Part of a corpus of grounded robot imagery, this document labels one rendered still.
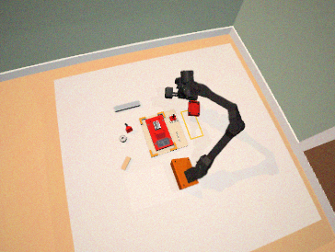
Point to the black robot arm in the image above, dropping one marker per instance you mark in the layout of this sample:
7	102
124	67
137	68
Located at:
235	125

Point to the red hollow shell with corner bosses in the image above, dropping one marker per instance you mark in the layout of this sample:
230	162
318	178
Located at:
194	108

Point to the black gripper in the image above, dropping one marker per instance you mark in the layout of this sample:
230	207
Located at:
169	93

